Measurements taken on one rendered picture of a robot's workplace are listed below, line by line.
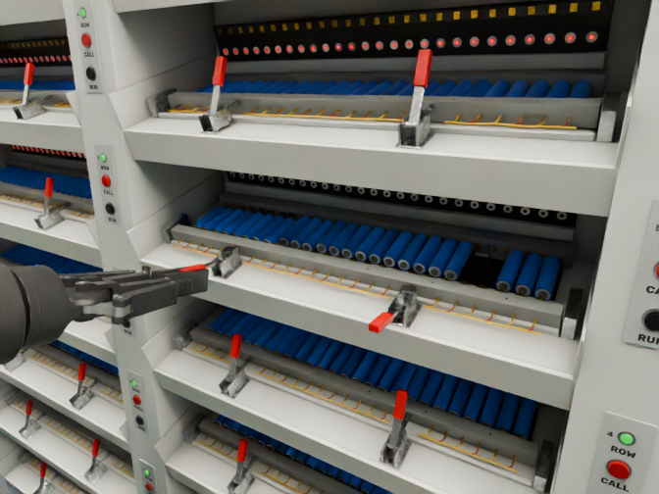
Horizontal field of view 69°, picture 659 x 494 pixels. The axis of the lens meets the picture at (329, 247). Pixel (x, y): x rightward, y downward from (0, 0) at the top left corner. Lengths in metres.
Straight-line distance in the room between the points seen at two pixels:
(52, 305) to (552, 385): 0.47
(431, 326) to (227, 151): 0.32
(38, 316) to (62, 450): 0.92
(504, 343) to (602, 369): 0.09
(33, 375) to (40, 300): 0.84
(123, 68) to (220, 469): 0.66
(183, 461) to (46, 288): 0.55
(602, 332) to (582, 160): 0.15
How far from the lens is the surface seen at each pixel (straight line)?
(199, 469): 0.94
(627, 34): 0.64
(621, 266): 0.46
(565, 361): 0.52
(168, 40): 0.81
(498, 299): 0.54
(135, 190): 0.77
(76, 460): 1.35
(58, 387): 1.25
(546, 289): 0.57
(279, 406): 0.73
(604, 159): 0.46
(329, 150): 0.52
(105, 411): 1.13
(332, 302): 0.58
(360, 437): 0.68
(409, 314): 0.54
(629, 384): 0.50
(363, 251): 0.63
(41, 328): 0.49
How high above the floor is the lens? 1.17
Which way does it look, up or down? 18 degrees down
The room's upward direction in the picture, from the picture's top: 1 degrees clockwise
